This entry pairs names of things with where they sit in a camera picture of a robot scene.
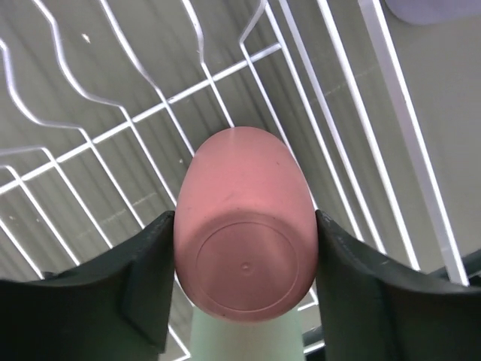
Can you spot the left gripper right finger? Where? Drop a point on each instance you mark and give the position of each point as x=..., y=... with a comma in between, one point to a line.
x=375, y=308

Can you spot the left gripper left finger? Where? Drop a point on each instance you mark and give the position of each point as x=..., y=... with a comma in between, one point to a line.
x=113, y=307

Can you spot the green cup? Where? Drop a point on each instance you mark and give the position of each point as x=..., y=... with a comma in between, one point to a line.
x=214, y=339

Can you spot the pink cup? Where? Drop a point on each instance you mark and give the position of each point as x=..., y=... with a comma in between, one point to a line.
x=245, y=236

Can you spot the purple cup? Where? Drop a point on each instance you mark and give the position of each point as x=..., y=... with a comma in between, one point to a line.
x=428, y=12

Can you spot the white wire dish rack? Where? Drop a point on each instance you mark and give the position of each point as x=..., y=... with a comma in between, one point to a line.
x=105, y=103

